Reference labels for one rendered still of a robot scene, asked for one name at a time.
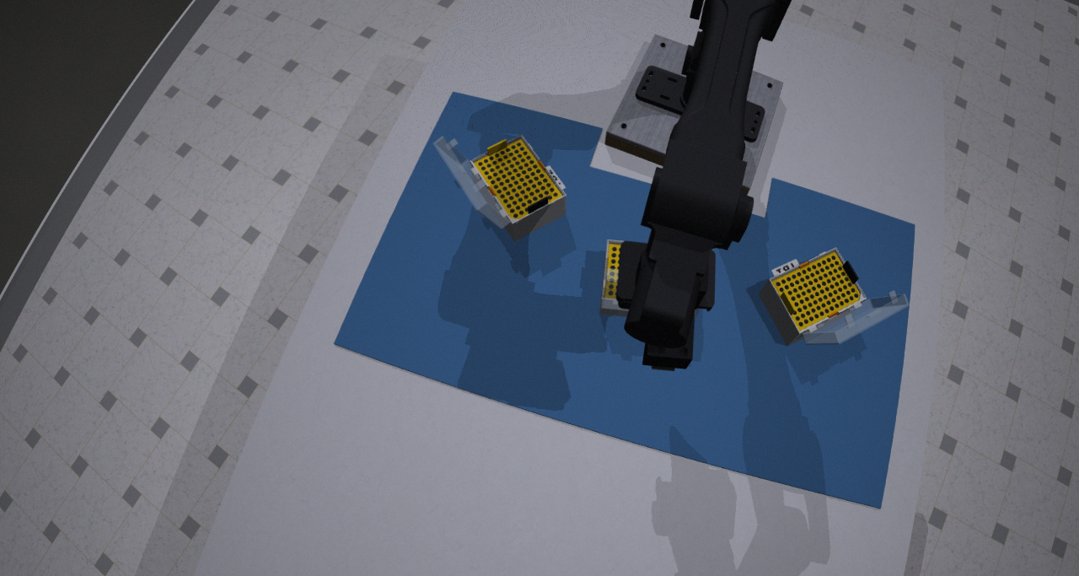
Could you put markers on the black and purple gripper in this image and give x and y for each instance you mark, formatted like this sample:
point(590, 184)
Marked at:
point(630, 254)

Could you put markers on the blue bench mat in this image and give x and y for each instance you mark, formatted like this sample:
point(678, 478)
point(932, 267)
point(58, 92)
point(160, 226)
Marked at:
point(449, 296)

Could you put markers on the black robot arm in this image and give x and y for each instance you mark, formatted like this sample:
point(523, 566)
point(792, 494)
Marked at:
point(697, 205)

